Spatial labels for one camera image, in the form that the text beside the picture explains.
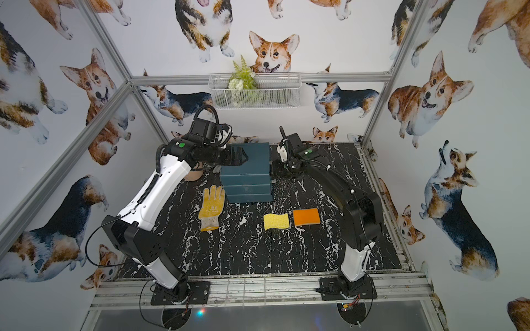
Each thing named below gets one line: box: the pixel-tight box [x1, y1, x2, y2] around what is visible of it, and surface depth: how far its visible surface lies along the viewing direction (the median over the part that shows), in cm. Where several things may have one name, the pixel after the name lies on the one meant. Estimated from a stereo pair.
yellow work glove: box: [198, 184, 226, 232], surface depth 97 cm
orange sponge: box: [292, 207, 321, 226], surface depth 94 cm
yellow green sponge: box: [263, 213, 290, 232], surface depth 92 cm
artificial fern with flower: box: [228, 54, 258, 107], surface depth 86 cm
